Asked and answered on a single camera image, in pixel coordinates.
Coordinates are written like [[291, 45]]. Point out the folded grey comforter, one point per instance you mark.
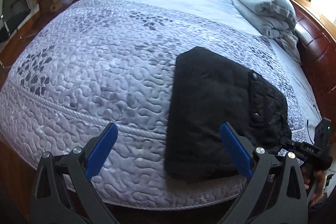
[[275, 19]]

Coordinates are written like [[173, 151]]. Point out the person right hand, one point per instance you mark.
[[319, 181]]

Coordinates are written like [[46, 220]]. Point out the lavender quilted bedspread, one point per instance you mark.
[[113, 61]]

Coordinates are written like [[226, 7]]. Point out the cardboard box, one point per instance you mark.
[[47, 6]]

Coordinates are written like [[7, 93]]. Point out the black quilted pants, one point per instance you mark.
[[209, 90]]

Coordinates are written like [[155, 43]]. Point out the dark wooden headboard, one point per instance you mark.
[[318, 63]]

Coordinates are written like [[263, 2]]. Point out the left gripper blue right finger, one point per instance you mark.
[[274, 192]]

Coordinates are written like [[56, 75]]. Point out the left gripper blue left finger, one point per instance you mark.
[[50, 199]]

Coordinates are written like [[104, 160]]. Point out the black metal chair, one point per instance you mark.
[[13, 13]]

